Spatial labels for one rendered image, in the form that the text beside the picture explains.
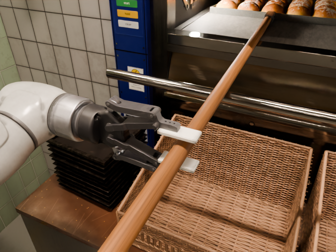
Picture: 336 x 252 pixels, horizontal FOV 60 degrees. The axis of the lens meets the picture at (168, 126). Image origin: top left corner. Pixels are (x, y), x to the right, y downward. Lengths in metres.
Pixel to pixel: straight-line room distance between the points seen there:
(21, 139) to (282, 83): 0.85
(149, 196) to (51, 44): 1.22
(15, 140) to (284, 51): 0.83
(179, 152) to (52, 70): 1.20
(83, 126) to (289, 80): 0.77
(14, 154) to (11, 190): 1.43
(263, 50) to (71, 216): 0.94
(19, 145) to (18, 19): 1.11
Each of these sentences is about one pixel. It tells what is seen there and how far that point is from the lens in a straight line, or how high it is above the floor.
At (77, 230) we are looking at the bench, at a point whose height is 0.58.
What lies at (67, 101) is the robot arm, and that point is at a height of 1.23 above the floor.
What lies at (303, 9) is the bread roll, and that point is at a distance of 1.42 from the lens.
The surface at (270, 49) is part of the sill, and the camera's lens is 1.06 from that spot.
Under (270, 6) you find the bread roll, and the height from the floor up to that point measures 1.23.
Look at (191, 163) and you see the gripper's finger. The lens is 0.52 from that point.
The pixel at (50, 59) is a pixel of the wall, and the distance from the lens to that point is 1.58.
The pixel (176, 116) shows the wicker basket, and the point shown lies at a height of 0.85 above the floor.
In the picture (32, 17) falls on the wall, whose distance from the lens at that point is 1.57.
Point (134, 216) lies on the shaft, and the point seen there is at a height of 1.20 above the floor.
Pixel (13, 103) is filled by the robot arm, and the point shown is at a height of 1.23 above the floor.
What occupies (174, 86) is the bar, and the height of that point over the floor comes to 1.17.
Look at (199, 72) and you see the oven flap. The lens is 1.16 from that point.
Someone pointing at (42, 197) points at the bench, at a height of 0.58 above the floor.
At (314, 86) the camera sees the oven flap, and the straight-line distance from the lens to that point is 1.11.
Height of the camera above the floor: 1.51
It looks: 34 degrees down
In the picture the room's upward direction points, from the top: straight up
